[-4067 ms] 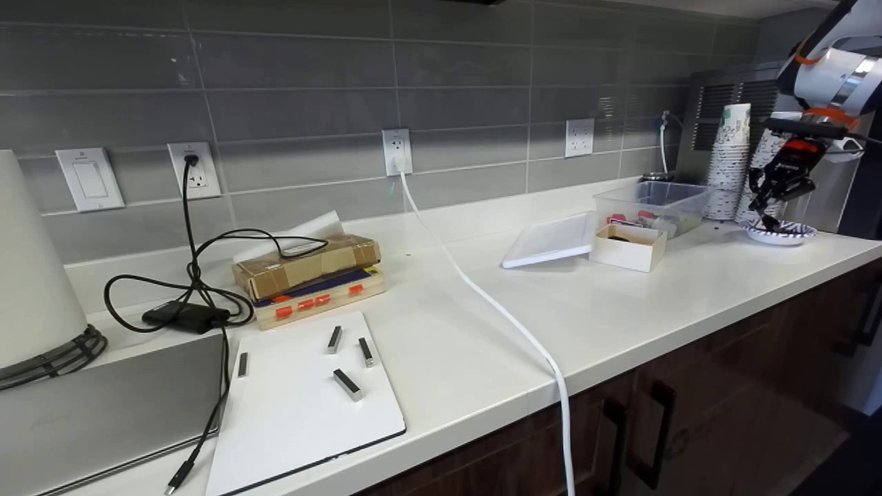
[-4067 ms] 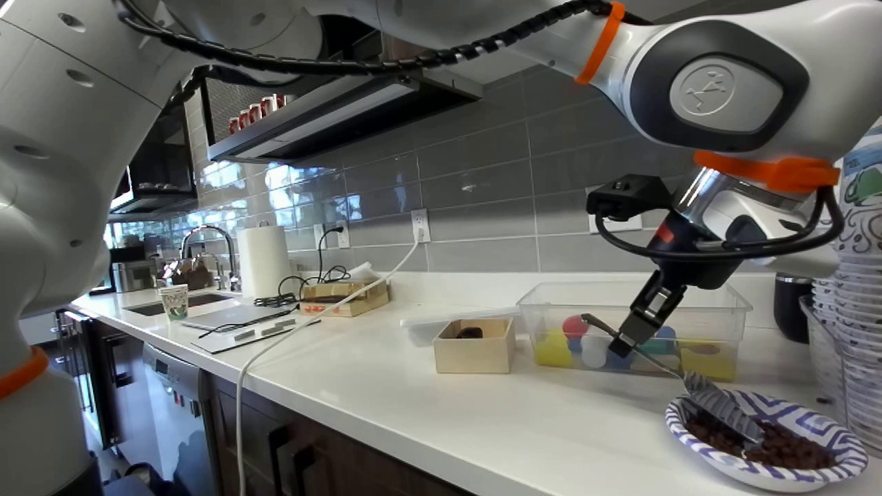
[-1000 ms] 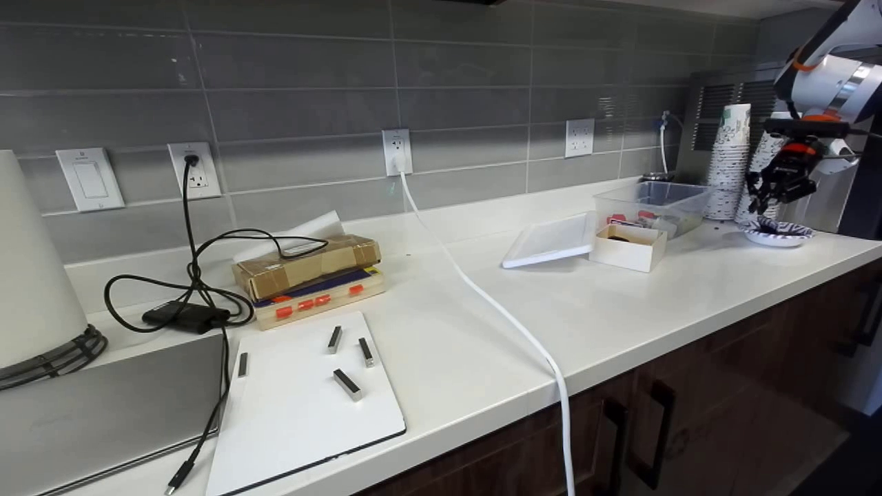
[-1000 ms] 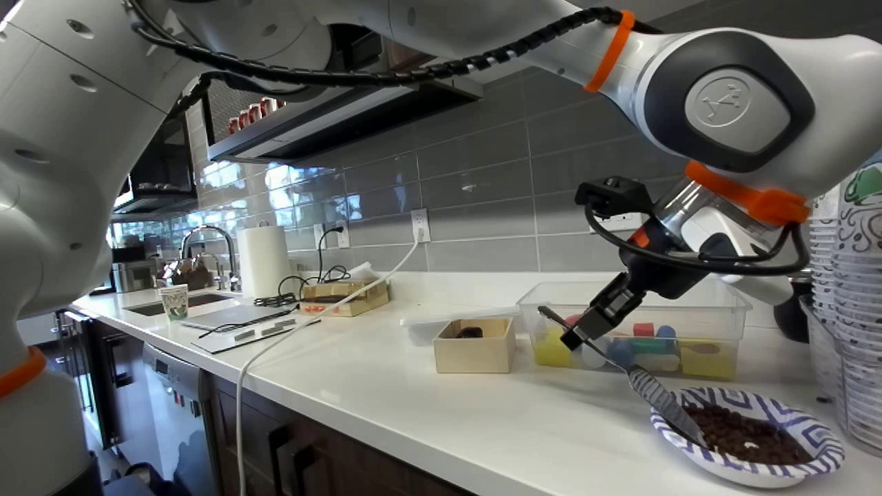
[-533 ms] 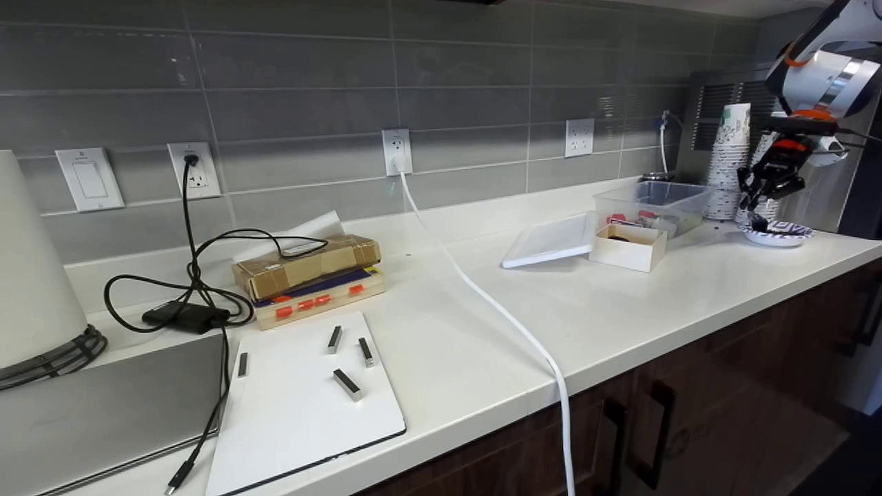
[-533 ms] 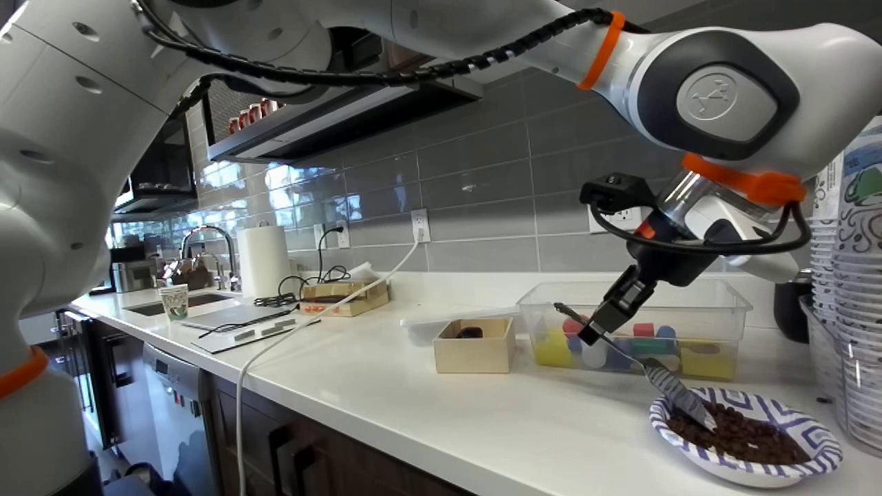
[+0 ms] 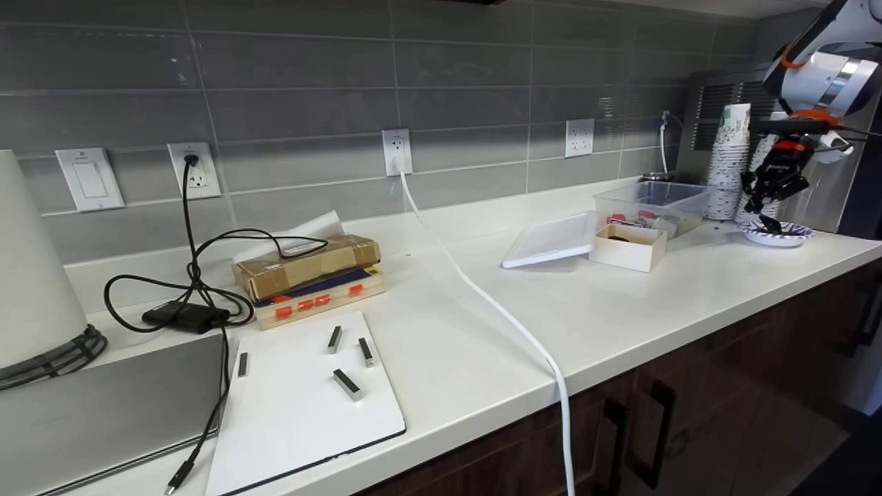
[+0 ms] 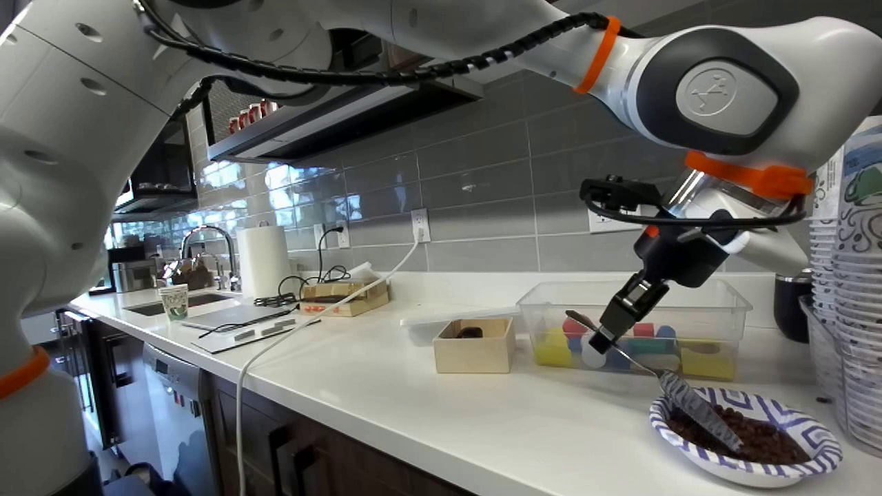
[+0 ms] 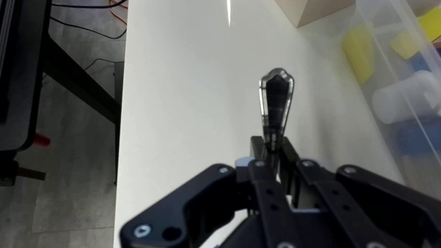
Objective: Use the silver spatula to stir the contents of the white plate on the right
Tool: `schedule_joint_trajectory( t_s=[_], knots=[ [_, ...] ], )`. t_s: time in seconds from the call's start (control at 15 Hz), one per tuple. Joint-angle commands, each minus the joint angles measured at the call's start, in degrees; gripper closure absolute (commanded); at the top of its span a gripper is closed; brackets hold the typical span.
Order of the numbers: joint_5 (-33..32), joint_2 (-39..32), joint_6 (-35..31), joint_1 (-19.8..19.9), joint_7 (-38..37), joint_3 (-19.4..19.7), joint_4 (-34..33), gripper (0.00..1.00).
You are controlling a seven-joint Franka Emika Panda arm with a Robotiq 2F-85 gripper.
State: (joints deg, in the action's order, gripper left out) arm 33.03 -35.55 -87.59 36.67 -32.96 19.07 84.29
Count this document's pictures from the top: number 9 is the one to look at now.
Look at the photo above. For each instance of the small yellow foam block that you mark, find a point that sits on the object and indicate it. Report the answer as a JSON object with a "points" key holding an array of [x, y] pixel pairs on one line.
{"points": [[405, 45]]}

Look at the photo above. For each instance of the white plastic cylinder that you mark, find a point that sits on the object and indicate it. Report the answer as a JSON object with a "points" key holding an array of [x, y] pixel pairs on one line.
{"points": [[404, 98]]}

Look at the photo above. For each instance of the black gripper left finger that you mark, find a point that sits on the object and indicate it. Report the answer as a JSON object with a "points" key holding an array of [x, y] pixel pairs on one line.
{"points": [[201, 202]]}

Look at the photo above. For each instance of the yellow sponge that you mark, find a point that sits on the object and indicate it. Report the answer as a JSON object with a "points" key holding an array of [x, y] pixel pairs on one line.
{"points": [[431, 23]]}

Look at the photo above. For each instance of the black robot stand frame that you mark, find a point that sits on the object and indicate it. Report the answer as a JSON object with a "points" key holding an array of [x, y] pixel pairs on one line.
{"points": [[18, 92]]}

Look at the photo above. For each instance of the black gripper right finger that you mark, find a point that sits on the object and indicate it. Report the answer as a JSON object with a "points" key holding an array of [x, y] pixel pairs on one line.
{"points": [[367, 202]]}

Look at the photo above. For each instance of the small red floor object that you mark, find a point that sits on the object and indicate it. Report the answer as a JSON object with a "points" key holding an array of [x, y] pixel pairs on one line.
{"points": [[41, 140]]}

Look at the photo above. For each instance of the small blue toy block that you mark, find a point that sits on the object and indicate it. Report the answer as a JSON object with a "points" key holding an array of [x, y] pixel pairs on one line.
{"points": [[420, 64]]}

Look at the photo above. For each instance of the blue-green foam block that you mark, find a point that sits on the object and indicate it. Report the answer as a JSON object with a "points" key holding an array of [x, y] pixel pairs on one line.
{"points": [[420, 136]]}

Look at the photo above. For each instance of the clear plastic storage bin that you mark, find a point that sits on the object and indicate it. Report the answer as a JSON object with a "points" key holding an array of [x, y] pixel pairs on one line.
{"points": [[413, 170]]}

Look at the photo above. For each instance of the yellow-green foam block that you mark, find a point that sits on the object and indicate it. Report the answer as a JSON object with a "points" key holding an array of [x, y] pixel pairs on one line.
{"points": [[358, 56]]}

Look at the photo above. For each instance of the small light wooden box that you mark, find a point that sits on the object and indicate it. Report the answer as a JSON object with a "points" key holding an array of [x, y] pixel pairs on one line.
{"points": [[317, 12]]}

